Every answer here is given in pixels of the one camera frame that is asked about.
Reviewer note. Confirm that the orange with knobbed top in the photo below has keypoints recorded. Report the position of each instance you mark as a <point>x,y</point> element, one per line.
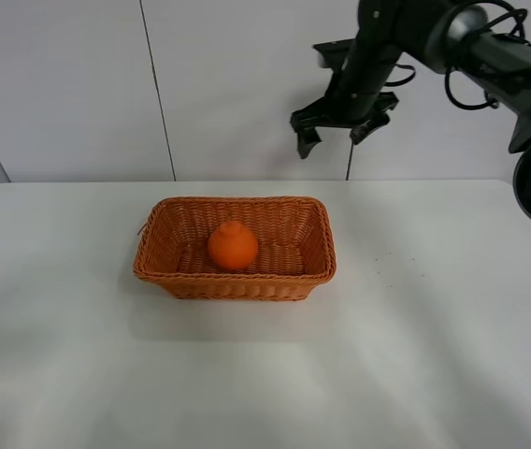
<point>232,246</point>

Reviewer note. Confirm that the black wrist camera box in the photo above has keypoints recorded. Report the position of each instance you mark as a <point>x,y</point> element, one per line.
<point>332,55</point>

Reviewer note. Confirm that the orange woven wicker basket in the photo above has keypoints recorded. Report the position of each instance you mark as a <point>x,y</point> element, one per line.
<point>295,247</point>

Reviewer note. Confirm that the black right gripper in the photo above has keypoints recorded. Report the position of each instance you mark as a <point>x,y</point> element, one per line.
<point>349,97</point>

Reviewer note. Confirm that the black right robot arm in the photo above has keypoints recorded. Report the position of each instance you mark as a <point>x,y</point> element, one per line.
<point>445,36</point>

